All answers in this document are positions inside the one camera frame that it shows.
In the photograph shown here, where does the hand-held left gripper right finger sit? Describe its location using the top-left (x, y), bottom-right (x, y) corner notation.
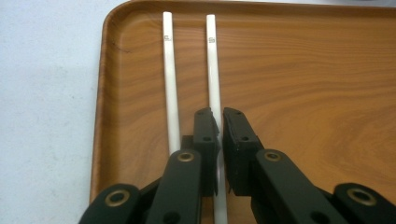
top-left (221, 106), bottom-right (265, 198)

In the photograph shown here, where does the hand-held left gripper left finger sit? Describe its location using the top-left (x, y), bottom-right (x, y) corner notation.
top-left (192, 106), bottom-right (222, 198)

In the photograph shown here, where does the brown wooden tray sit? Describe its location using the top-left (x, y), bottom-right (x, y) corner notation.
top-left (89, 0), bottom-right (396, 224)

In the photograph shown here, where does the white chopstick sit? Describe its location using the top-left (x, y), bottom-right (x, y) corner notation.
top-left (162, 11), bottom-right (182, 156)
top-left (205, 13), bottom-right (229, 224)

